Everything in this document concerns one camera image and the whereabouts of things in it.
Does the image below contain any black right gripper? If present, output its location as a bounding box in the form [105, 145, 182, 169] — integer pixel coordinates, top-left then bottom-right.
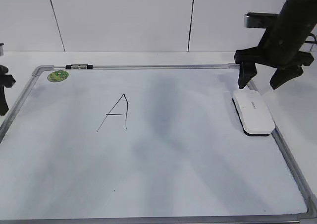
[234, 28, 313, 89]

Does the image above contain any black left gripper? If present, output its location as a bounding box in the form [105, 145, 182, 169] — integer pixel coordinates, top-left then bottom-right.
[0, 65, 16, 116]

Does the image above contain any white board eraser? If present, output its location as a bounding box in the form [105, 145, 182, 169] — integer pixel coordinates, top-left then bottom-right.
[232, 89, 275, 136]

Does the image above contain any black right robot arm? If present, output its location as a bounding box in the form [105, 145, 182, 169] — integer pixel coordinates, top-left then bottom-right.
[234, 0, 317, 89]

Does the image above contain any round green magnet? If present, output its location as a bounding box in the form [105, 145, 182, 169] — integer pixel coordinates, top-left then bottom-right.
[48, 70, 69, 82]

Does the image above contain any black and silver hanging clip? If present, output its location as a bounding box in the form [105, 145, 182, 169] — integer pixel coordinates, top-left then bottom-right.
[65, 64, 93, 70]

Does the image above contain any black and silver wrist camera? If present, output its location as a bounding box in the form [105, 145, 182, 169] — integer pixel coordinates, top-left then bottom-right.
[244, 12, 278, 29]

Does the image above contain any white board with grey frame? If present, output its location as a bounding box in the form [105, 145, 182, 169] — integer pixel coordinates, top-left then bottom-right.
[0, 64, 317, 224]

